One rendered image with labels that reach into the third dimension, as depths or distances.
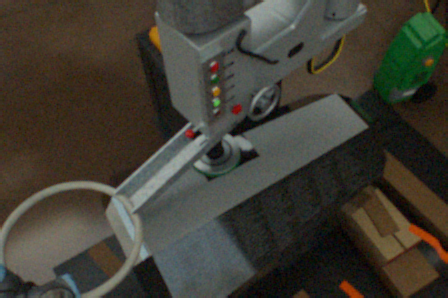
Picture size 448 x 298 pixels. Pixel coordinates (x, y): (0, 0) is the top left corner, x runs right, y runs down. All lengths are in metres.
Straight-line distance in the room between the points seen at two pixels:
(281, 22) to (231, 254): 0.90
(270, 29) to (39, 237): 1.89
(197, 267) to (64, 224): 1.25
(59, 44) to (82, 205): 1.50
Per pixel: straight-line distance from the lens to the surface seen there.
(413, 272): 2.56
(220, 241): 1.77
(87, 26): 3.96
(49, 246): 2.80
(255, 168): 1.85
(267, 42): 1.50
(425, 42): 3.02
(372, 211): 2.52
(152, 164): 1.72
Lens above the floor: 2.37
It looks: 57 degrees down
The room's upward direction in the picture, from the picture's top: straight up
